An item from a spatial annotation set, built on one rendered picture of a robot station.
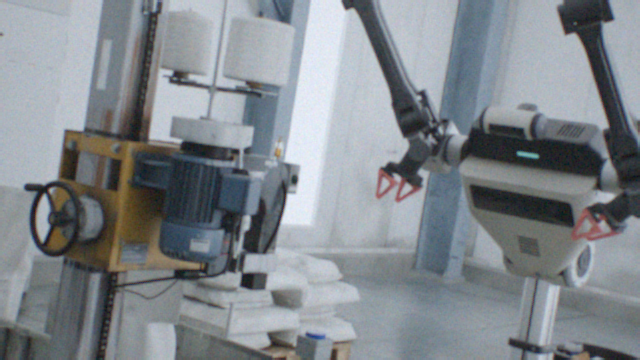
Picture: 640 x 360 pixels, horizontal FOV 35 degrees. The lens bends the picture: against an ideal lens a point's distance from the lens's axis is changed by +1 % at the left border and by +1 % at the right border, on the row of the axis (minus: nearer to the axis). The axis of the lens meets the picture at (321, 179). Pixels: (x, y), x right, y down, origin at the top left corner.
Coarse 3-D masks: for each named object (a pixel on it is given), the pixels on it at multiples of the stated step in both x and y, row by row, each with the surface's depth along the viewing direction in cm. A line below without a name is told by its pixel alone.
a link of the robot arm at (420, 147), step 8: (424, 112) 266; (400, 128) 268; (424, 128) 265; (408, 136) 263; (416, 136) 260; (416, 144) 260; (424, 144) 259; (408, 152) 261; (416, 152) 260; (424, 152) 260; (416, 160) 260
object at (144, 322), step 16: (128, 272) 304; (144, 272) 300; (160, 272) 296; (128, 288) 303; (144, 288) 299; (160, 288) 296; (176, 288) 292; (128, 304) 303; (144, 304) 299; (160, 304) 295; (176, 304) 292; (128, 320) 295; (144, 320) 294; (160, 320) 294; (176, 320) 291; (128, 336) 293; (144, 336) 292; (160, 336) 295; (128, 352) 293; (144, 352) 291; (160, 352) 295
